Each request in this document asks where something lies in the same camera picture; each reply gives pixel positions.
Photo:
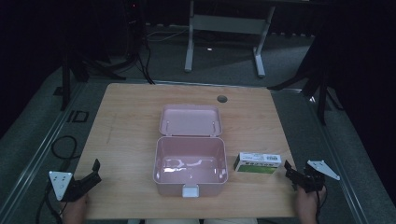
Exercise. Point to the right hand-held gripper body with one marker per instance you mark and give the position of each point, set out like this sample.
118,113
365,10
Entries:
313,179

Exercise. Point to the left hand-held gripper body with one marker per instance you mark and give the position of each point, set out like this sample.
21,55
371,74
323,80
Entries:
70,188

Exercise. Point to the person's left hand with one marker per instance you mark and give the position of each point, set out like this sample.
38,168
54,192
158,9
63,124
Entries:
76,210

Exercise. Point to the person's right hand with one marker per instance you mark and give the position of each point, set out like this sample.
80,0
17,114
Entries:
306,207

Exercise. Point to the white and green medicine box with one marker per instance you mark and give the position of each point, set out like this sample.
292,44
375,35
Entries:
257,164

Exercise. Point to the black tripod stand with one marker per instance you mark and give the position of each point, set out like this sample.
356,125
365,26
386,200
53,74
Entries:
322,93
66,81

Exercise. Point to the pink plastic lidded box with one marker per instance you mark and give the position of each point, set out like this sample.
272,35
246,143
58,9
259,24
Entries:
190,152

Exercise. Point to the grey round table grommet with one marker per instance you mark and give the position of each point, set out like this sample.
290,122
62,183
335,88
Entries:
222,99

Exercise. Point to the white metal desk frame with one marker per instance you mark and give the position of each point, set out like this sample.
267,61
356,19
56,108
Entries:
229,25

